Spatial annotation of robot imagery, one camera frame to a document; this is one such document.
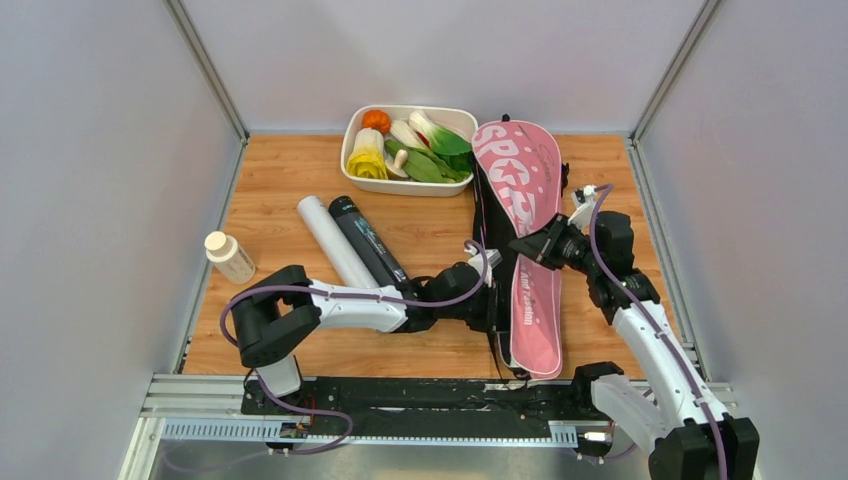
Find purple cable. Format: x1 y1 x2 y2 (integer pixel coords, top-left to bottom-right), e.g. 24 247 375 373
588 184 730 480
219 239 492 457

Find white vegetable tray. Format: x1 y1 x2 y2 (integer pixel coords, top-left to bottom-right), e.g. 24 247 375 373
340 105 478 197

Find toy green leaf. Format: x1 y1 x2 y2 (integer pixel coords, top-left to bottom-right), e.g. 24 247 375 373
384 139 470 183

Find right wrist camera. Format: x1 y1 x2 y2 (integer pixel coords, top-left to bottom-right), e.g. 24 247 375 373
568 185 601 230

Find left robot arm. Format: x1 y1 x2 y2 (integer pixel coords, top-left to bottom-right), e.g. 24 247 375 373
221 262 492 415

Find black racket bag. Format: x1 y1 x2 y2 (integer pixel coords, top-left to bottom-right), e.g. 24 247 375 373
471 155 571 380

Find toy bok choy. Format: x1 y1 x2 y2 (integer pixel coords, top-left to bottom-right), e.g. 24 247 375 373
389 109 472 173

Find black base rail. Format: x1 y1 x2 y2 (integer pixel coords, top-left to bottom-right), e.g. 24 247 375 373
142 374 664 458

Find white shuttlecock tube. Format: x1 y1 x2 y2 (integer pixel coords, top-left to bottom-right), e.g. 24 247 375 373
296 195 379 288

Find toy napa cabbage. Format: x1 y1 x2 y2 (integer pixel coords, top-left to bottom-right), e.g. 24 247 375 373
345 128 388 180

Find small white bottle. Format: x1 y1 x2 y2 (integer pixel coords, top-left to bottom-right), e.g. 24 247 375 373
204 231 256 285

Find pink racket bag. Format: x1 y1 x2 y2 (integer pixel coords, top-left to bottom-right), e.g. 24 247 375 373
471 120 563 380

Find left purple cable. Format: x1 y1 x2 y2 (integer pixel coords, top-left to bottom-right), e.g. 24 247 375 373
219 239 492 457

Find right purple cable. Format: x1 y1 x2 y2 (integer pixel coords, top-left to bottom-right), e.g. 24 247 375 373
588 184 730 480

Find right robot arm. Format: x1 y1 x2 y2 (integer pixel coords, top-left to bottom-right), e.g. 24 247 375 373
510 211 760 479

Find black shuttlecock tube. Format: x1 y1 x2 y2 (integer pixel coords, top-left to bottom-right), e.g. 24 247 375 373
328 196 409 286

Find toy pumpkin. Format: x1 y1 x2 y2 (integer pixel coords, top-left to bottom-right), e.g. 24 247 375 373
360 109 392 135

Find toy mushroom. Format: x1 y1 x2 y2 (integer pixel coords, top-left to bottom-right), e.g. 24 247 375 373
385 149 410 181

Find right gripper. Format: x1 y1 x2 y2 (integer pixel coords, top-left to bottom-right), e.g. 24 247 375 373
507 212 600 277

